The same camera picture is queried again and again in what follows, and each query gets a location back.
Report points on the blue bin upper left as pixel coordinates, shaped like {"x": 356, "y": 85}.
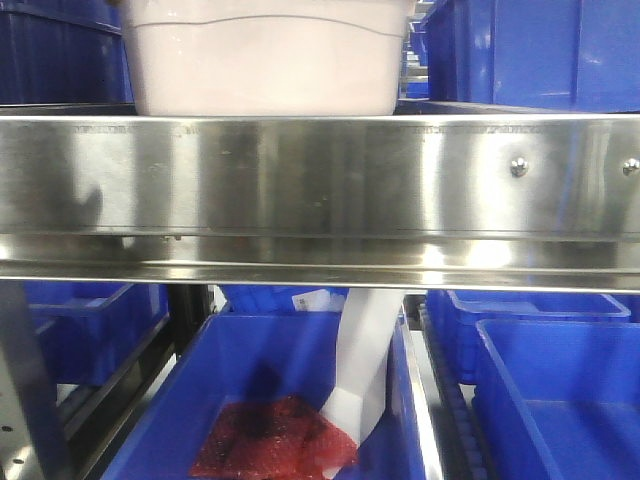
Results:
{"x": 62, "y": 52}

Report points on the white plastic storage bin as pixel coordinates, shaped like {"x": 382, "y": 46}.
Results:
{"x": 264, "y": 58}

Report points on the blue bin lower centre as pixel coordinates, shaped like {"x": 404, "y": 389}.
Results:
{"x": 261, "y": 358}

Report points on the blue bin upper right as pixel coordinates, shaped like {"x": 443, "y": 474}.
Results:
{"x": 566, "y": 55}

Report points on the blue bin lower left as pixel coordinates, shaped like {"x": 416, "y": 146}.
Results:
{"x": 86, "y": 330}

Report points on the blue bin lower right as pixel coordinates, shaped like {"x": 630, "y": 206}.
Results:
{"x": 559, "y": 400}

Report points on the blue bin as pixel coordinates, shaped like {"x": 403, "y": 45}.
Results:
{"x": 559, "y": 400}
{"x": 261, "y": 358}
{"x": 256, "y": 299}
{"x": 62, "y": 52}
{"x": 566, "y": 55}
{"x": 455, "y": 313}
{"x": 86, "y": 330}

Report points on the steel shelf upright post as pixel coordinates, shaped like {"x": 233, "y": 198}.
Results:
{"x": 32, "y": 440}

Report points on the red bubble wrap bag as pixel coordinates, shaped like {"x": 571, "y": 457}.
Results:
{"x": 283, "y": 439}

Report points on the stainless steel shelf rail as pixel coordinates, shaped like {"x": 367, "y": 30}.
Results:
{"x": 503, "y": 201}

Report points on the blue bin behind right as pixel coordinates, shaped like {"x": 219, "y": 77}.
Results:
{"x": 455, "y": 313}

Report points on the blue bin rear centre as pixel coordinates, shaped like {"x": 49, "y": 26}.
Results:
{"x": 256, "y": 299}

